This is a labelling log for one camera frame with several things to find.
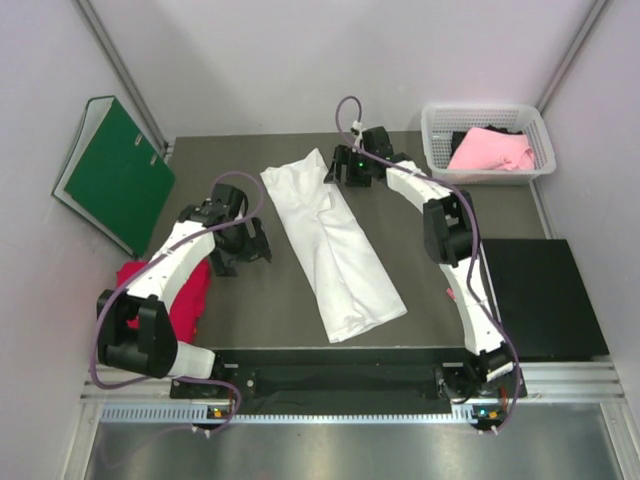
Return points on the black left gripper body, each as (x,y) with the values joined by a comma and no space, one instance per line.
(240,245)

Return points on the black t shirt in basket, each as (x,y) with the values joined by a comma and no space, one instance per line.
(458,136)

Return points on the green ring binder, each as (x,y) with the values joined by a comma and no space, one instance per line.
(113,177)

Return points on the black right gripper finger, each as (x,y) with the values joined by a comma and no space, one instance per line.
(334,174)
(344,154)

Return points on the aluminium frame rail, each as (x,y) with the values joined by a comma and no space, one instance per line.
(551,382)

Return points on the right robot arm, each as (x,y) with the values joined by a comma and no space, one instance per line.
(451,240)

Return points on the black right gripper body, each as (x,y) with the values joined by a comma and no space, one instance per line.
(358,173)

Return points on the red folded t shirt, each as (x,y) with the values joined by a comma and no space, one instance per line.
(192,300)

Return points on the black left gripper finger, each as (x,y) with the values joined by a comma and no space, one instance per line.
(223,264)
(259,247)

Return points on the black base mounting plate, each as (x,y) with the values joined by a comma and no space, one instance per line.
(327,403)

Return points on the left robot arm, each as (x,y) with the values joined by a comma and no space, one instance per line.
(134,331)

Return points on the black flat box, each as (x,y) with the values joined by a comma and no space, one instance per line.
(542,300)

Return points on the pink t shirt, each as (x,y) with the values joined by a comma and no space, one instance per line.
(486,150)

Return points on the white t shirt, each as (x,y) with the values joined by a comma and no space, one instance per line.
(353,290)

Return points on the white plastic laundry basket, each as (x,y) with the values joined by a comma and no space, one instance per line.
(439,121)

